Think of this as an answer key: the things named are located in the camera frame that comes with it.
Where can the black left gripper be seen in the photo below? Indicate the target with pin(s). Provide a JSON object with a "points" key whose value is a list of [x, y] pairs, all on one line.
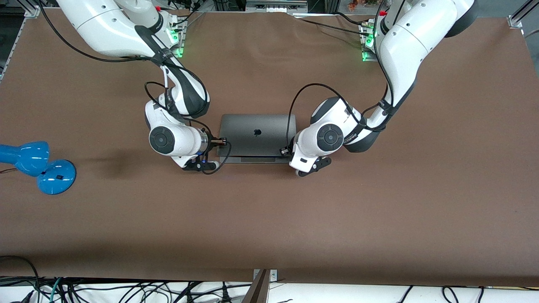
{"points": [[285, 150]]}

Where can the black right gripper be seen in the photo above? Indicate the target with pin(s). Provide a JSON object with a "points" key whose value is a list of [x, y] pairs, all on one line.
{"points": [[215, 142]]}

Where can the grey laptop computer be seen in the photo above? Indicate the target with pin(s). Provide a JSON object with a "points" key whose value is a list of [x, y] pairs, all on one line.
{"points": [[252, 145]]}

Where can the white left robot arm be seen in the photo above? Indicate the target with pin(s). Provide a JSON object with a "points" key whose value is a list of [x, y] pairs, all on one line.
{"points": [[404, 50]]}

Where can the brown table cover mat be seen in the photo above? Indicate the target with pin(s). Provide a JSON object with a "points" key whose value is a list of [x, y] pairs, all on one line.
{"points": [[269, 219]]}

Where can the dark wedge beam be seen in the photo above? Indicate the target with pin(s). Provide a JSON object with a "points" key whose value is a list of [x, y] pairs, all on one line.
{"points": [[257, 292]]}

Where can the grey device box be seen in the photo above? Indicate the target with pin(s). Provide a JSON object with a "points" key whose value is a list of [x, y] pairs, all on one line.
{"points": [[276, 6]]}

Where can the blue desk lamp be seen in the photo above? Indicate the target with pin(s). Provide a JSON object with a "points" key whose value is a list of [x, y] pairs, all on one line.
{"points": [[54, 179]]}

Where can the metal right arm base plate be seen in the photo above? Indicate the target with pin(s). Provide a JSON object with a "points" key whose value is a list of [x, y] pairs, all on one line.
{"points": [[181, 42]]}

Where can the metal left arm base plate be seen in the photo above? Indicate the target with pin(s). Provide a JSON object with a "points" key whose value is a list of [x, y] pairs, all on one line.
{"points": [[365, 57]]}

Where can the small metal table bracket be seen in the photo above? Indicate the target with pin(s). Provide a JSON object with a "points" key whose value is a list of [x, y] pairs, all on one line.
{"points": [[273, 275]]}

